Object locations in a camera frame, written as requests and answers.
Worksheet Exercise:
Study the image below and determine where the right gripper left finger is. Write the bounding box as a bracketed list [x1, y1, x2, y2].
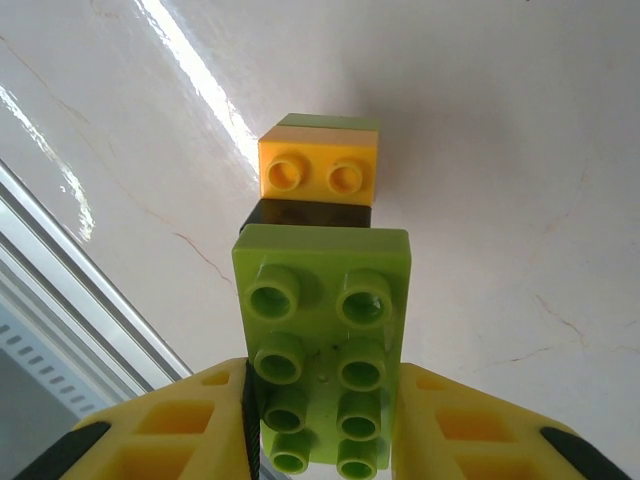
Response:
[29, 357, 262, 480]

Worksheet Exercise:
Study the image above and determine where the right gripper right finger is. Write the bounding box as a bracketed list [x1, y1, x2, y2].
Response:
[389, 363, 634, 480]

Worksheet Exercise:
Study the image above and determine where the green two-by-four lego brick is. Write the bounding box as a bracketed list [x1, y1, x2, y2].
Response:
[276, 112, 382, 133]
[230, 223, 414, 480]

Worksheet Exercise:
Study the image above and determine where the wide yellow lego brick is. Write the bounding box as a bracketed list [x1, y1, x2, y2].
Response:
[257, 126, 380, 207]

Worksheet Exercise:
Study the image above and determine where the long aluminium mounting rail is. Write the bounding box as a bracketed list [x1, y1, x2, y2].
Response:
[0, 158, 196, 401]

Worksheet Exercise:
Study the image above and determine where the grey slotted cable duct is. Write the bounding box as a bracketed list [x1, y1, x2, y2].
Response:
[0, 299, 109, 426]

